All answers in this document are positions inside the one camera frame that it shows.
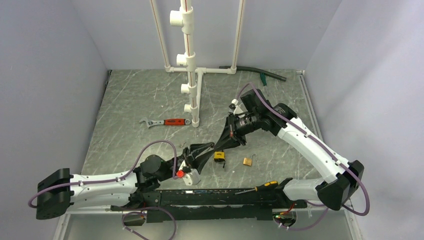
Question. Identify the green handled screwdriver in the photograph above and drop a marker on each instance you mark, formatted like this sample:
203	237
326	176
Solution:
264	82

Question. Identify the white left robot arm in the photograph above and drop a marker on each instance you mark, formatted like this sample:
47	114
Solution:
62	191

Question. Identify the red handled adjustable wrench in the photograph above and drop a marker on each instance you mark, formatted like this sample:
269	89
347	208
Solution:
165	122

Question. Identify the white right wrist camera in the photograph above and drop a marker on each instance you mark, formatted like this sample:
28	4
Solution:
235	109

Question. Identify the white PVC pipe frame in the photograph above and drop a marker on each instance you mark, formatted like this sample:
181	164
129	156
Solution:
186	62

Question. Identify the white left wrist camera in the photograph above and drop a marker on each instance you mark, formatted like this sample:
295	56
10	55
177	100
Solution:
189	175

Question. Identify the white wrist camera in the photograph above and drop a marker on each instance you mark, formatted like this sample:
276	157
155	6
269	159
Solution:
189	175
235	109

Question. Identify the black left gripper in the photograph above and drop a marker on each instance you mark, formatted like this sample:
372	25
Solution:
198	162

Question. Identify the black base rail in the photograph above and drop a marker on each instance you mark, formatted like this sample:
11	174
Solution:
210	204

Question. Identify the brass padlock open shackle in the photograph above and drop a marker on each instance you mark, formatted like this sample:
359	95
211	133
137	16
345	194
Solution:
248	161

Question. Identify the yellow black screwdriver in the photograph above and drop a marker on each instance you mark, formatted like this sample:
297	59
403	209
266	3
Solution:
261	188

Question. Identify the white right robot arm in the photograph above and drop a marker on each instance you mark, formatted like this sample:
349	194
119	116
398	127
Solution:
339	177

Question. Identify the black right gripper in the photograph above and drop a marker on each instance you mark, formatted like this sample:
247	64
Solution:
226	141

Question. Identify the yellow black padlock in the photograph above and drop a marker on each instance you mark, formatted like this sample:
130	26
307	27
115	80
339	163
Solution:
220	158

